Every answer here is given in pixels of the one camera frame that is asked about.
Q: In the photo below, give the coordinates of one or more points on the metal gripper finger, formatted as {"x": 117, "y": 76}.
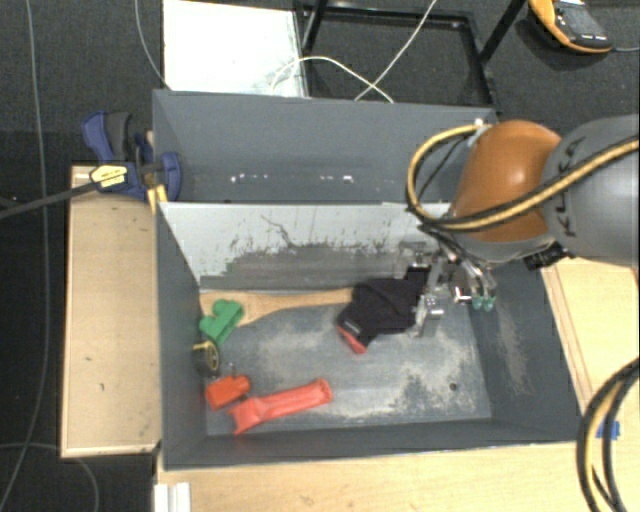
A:
{"x": 461, "y": 295}
{"x": 426, "y": 320}

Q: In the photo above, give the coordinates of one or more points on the black cloth with red tab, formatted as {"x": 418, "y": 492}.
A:
{"x": 380, "y": 307}

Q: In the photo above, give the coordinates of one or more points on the grey metal bin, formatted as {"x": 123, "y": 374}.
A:
{"x": 300, "y": 145}

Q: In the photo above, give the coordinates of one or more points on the green plastic toy piece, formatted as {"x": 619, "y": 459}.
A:
{"x": 221, "y": 320}

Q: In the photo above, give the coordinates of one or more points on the small orange-red plastic block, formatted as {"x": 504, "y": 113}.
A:
{"x": 226, "y": 392}

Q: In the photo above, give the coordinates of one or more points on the black and yellow tape measure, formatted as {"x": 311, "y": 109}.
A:
{"x": 207, "y": 356}

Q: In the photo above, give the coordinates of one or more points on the pale wood flat board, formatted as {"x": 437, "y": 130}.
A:
{"x": 110, "y": 310}

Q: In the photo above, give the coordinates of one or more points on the black cylinder on white bracket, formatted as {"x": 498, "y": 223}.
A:
{"x": 544, "y": 257}

